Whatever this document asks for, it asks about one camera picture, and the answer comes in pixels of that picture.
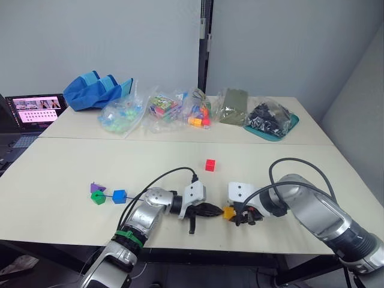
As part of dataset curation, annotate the plastic bag of coloured blocks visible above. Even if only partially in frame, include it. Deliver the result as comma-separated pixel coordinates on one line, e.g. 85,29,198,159
179,86,215,131

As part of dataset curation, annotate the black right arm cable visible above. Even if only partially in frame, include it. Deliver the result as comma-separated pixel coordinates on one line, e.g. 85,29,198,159
239,158,346,217

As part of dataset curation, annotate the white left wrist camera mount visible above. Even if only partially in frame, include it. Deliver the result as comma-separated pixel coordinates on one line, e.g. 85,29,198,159
178,181,207,220

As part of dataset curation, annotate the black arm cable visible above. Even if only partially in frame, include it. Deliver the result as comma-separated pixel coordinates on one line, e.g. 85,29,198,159
239,158,346,217
116,167,199,238

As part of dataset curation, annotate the black laptop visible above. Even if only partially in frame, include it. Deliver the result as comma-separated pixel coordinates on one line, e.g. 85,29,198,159
0,93,68,178

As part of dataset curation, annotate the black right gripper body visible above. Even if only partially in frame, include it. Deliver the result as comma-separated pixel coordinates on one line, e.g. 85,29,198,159
239,207,265,226

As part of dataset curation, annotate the purple triangle block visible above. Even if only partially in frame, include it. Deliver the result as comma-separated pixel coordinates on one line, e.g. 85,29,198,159
89,181,107,194

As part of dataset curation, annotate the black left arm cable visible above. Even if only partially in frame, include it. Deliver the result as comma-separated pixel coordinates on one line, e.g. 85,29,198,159
116,167,199,238

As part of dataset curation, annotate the plastic bag of black parts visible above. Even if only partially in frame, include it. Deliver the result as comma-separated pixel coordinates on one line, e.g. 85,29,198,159
244,96,296,139

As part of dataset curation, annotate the thin blue lace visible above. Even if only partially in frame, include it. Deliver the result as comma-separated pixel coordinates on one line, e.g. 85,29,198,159
100,193,145,202

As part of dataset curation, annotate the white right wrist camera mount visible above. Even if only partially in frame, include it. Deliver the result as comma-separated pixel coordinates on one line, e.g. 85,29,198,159
227,181,271,217

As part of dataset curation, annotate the teal plastic tray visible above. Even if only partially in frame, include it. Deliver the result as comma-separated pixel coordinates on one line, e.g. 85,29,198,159
243,112,301,143

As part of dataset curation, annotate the plastic bag of olive sheets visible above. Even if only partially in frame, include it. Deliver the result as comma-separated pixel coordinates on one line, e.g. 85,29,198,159
215,87,250,127

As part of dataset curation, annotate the green round block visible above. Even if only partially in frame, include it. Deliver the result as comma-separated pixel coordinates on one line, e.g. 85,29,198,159
90,191,106,206

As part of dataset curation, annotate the colourful printed box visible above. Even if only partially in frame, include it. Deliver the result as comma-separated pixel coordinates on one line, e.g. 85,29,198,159
149,94,178,118

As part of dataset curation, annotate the blue fabric bag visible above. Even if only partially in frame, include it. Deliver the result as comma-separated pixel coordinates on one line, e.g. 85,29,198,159
62,70,134,113

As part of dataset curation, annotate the black upright post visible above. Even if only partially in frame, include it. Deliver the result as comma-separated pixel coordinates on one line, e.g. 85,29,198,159
197,0,215,94

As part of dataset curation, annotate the black table frame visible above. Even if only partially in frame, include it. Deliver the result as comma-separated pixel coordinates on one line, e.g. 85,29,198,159
0,239,344,288

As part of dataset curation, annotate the plastic bag of green beads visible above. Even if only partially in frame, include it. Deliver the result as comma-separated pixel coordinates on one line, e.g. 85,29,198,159
96,80,145,134

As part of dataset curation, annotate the plastic bag with colourful box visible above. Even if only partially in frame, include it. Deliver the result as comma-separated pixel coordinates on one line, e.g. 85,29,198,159
140,85,188,134

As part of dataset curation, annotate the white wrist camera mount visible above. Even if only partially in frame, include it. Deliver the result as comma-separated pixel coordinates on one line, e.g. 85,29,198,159
227,181,271,217
178,181,207,220

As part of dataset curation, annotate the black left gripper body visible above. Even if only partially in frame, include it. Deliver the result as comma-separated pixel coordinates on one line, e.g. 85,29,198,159
186,203,202,235

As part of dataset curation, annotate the blue cube block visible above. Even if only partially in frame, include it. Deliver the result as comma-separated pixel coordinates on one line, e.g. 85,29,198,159
112,188,127,205

